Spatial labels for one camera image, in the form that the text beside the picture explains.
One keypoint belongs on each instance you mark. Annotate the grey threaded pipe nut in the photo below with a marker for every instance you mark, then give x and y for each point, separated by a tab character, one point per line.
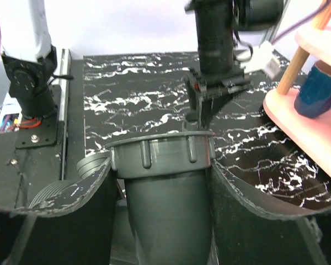
190	122

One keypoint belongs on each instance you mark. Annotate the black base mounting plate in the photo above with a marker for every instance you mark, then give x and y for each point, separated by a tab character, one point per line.
24	173

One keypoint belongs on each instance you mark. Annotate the dark blue cup bottom shelf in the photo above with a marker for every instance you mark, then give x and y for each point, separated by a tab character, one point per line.
314	97

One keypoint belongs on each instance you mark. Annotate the pink three-tier shelf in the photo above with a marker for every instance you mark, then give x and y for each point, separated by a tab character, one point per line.
313	136

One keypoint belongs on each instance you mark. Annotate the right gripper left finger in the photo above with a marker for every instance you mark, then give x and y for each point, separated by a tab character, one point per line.
73	227

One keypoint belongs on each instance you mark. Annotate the grey pipe tee fitting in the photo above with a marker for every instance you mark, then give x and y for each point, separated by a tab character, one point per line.
165	217

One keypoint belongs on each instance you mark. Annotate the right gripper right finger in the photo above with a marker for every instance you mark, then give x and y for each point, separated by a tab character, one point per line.
252	227

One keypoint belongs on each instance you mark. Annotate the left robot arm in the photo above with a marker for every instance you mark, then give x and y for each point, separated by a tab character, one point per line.
30	59

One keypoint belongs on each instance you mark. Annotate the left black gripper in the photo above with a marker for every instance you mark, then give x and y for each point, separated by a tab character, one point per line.
216	21

